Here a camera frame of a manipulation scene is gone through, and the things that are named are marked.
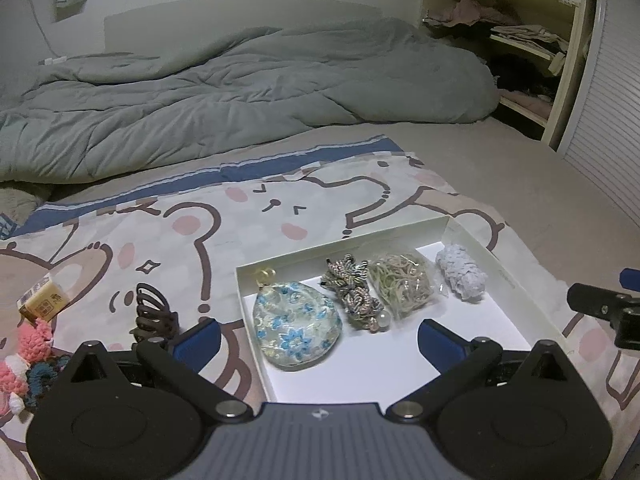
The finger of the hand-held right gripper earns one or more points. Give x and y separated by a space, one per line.
631 277
600 300

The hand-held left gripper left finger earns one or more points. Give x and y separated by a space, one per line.
197 342

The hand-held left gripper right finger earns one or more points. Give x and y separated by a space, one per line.
440 342

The brown hair claw clip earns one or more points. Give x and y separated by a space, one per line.
152 315

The white cardboard box tray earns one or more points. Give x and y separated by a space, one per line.
500 325

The clear bag of rubber bands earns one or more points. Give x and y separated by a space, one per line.
402 282

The pale grey knit scrunchie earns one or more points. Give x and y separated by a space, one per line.
462 272

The blue floral fabric pouch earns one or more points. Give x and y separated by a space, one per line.
297 322

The dark blue brown crochet scrunchie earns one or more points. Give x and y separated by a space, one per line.
47 375

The yellow tissue packet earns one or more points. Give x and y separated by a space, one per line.
45 300

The pink crochet doll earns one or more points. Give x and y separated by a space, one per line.
22 360

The bear printed blanket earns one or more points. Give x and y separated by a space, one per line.
225 230

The beige bed sheet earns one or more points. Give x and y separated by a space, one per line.
500 170

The white slatted door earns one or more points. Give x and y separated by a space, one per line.
610 85

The cream shelf cabinet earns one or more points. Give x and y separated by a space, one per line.
570 75

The dark clothes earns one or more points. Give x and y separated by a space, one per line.
520 75

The grey duvet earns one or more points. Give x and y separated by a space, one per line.
225 95

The folded beige clothes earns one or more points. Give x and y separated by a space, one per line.
530 37

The pink crumpled clothes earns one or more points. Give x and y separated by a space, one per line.
465 10

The white power plug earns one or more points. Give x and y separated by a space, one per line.
54 60

